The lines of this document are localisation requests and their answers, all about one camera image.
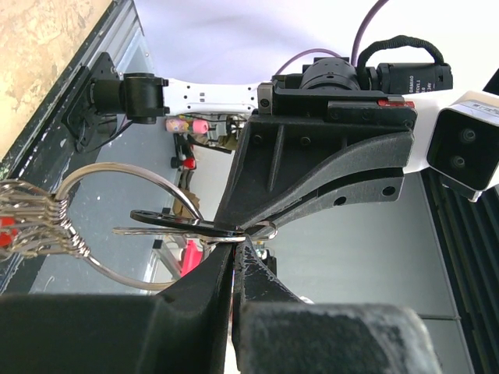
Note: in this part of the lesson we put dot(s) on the large metal keyring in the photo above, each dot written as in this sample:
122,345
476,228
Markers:
46,229

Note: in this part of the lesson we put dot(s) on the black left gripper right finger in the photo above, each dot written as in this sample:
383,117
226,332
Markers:
274,331

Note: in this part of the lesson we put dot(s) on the pink toy in background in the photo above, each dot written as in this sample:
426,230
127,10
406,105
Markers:
187,125

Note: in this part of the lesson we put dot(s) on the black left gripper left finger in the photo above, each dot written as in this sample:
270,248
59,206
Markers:
182,329

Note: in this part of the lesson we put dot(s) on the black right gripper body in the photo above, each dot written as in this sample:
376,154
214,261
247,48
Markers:
335,104

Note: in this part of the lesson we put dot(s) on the black white key tag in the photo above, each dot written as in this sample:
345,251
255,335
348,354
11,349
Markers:
191,225

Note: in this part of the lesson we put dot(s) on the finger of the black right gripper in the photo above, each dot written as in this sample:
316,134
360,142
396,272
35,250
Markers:
280,160
383,189

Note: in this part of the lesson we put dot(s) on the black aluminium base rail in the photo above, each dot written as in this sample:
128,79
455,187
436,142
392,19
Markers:
66,134

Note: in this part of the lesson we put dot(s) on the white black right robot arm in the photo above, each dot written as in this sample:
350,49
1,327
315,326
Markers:
401,65

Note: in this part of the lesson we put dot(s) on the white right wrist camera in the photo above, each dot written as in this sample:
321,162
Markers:
456,135

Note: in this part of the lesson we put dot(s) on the silver key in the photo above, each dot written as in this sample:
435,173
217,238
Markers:
158,231

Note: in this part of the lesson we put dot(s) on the red key tag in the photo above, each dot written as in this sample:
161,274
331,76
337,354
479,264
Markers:
8,231

